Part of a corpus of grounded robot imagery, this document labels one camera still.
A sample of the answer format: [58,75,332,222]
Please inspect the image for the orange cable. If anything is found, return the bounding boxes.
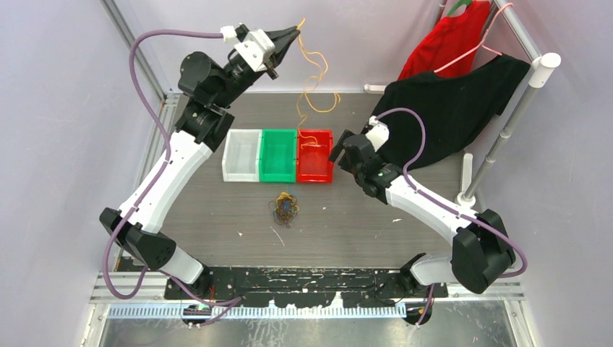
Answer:
[294,18,342,150]

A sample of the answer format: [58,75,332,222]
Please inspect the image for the brown cable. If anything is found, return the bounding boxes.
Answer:
[267,194,299,229]

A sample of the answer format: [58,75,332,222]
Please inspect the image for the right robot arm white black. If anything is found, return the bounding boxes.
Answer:
[329,130,517,297]

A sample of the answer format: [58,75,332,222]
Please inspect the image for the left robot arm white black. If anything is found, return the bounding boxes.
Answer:
[99,25,300,299]

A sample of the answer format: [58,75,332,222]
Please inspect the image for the red plastic bin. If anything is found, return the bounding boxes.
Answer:
[296,129,333,184]

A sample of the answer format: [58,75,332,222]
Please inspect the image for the green plastic bin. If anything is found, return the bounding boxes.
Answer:
[259,129,297,183]

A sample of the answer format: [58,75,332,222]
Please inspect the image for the white plastic bin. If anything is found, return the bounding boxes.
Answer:
[222,129,262,182]

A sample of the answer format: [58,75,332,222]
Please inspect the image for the black shirt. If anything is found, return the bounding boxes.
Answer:
[372,54,530,169]

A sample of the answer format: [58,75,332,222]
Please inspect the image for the red shirt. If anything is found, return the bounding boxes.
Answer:
[398,1,490,80]

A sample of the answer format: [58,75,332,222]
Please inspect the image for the white clothes rack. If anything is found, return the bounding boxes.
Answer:
[364,0,562,256]

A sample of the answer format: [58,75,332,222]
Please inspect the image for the green clothes hanger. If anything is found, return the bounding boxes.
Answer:
[447,0,472,17]

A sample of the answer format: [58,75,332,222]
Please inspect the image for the pink clothes hanger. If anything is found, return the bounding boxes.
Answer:
[434,2,514,74]

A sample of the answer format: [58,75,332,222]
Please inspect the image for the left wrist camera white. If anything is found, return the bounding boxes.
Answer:
[233,29,275,72]

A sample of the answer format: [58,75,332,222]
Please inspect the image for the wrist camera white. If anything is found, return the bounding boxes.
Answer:
[233,29,275,72]
[365,116,390,152]

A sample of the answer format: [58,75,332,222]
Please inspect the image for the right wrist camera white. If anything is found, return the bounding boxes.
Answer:
[365,116,390,152]

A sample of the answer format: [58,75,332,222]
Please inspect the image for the yellow cable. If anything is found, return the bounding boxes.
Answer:
[273,192,301,222]

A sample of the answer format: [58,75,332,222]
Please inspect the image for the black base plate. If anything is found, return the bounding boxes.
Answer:
[164,266,449,309]

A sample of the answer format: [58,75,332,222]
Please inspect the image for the aluminium frame post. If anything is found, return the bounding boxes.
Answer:
[100,0,168,100]

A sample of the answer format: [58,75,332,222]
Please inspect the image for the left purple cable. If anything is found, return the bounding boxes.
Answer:
[103,28,239,301]

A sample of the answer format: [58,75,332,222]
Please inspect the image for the white cable duct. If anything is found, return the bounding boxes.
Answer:
[107,303,407,320]

